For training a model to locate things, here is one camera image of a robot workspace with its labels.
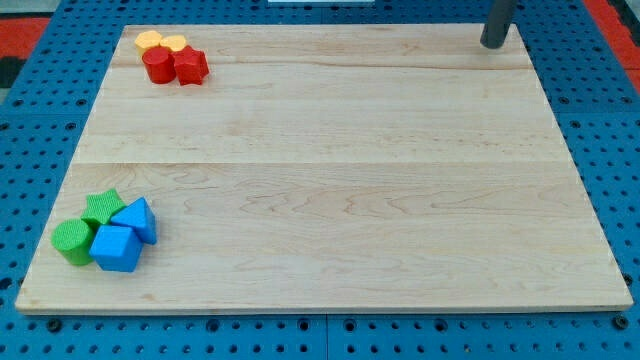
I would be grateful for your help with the red star block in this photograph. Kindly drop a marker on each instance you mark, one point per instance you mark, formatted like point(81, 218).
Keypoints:
point(190, 65)

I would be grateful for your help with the green star block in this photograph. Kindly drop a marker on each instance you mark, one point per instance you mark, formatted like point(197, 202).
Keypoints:
point(100, 208)

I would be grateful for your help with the light wooden board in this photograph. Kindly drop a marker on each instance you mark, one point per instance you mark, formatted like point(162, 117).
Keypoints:
point(334, 169)

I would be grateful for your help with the blue triangle block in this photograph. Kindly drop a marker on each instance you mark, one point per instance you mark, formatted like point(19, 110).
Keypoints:
point(140, 217)

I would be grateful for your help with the yellow heart block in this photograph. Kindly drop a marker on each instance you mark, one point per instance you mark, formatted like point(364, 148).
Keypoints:
point(174, 43)

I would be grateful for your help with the red cylinder block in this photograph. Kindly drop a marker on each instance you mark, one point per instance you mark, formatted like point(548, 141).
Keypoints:
point(159, 65)

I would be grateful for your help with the blue cube block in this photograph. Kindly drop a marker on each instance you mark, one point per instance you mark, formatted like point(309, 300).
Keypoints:
point(116, 248)

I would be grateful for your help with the yellow hexagon block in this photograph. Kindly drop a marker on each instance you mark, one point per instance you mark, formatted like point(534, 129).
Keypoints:
point(147, 40)

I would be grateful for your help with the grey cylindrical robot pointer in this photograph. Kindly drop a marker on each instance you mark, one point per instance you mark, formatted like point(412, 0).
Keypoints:
point(498, 23)

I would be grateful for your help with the green cylinder block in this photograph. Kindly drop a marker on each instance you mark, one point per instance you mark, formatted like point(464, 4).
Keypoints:
point(72, 239)

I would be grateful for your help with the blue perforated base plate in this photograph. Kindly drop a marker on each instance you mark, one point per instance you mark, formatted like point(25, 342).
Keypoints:
point(571, 44)

